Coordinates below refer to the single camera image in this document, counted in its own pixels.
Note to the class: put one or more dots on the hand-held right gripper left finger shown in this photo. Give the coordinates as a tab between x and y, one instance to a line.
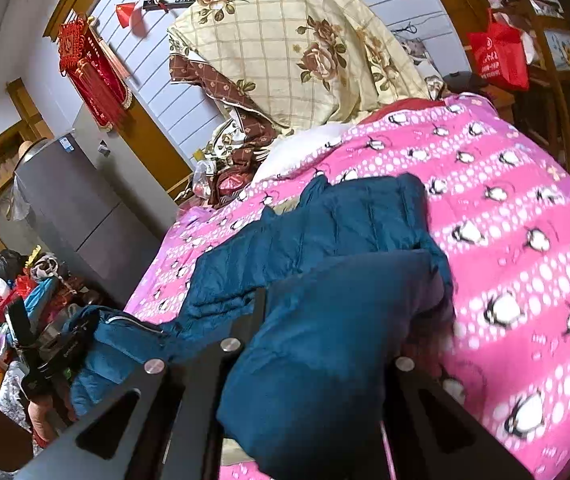
200	385

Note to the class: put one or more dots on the small red pennant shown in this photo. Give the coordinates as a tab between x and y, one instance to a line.
132	17

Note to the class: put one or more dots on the straw hat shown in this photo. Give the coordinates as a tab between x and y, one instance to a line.
32	150

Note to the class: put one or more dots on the cream floral checked quilt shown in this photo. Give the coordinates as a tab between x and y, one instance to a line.
285	35

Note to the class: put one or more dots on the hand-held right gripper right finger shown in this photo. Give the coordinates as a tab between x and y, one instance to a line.
415	410

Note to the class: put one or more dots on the pink penguin print blanket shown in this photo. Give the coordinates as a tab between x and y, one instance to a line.
515	210

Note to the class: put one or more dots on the clear plastic bag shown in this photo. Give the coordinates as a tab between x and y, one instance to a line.
205	182

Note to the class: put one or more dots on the wooden shelf rack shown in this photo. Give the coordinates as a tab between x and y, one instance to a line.
565	85

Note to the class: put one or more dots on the person's left forearm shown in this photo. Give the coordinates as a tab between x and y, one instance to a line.
45	420

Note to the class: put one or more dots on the pile of colourful household clutter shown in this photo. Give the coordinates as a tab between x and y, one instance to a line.
10	290

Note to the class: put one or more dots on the white pillow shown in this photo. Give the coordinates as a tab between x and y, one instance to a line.
305	145

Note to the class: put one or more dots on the red knot wall ornament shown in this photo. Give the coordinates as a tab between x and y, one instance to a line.
95	75

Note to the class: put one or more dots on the red shopping bag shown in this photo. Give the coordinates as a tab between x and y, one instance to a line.
497	55

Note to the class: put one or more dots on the brown floral bed cloth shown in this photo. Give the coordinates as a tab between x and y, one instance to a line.
245	135

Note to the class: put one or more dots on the teal puffer jacket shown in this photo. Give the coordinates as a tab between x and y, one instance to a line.
315	335

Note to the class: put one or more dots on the grey refrigerator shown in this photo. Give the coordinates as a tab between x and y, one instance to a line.
80	210

